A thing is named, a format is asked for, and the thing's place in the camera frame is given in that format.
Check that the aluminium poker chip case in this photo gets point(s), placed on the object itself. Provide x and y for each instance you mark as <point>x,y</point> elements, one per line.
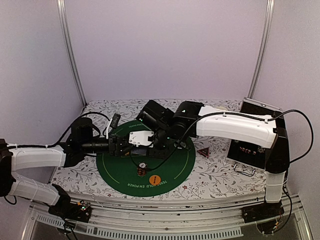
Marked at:
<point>248,157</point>

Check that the left aluminium frame post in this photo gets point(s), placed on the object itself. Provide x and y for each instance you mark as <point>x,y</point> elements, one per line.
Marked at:
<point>62,13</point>

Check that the red chip stack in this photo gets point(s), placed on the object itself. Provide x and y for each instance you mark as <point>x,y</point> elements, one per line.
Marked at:
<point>142,169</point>

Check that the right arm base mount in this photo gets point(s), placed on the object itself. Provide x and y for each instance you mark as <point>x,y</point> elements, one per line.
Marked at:
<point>267,216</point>

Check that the red black triangle token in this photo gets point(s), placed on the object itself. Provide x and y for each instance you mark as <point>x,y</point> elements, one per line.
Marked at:
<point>205,152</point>

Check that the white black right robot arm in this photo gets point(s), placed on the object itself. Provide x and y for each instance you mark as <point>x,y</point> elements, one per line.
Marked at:
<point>258,136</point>

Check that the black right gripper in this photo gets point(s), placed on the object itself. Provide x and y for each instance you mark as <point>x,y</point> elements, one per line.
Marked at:
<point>163,153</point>

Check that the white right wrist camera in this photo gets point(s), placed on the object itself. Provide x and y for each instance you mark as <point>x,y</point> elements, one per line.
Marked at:
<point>141,138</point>

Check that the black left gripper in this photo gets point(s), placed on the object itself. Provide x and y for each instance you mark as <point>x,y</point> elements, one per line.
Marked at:
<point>115,141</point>

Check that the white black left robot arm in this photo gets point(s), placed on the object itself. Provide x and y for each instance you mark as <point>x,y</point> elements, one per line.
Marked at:
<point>84,139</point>

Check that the aluminium frame post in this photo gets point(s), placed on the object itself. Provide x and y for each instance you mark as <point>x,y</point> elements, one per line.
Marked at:
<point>62,13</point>
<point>267,24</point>

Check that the right aluminium frame post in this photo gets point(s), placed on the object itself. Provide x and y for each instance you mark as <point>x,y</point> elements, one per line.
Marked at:
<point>267,24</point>

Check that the orange round blind button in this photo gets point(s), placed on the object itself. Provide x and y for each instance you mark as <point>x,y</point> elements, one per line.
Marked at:
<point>155,180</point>

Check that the aluminium front rail frame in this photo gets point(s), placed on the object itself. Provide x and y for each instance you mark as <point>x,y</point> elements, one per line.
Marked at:
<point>139,219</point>

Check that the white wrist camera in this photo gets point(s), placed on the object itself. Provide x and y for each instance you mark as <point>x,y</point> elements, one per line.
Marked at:
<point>141,138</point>
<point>112,124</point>

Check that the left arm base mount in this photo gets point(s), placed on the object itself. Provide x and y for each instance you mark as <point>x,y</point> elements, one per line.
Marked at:
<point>80,211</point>

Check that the floral white tablecloth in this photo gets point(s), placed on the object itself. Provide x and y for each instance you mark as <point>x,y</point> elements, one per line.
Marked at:
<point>210,178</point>

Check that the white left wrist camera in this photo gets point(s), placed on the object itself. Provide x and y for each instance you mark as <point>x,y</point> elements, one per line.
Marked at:
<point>112,124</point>

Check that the round green poker mat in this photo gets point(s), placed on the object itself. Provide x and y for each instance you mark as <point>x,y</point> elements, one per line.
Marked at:
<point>120,173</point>

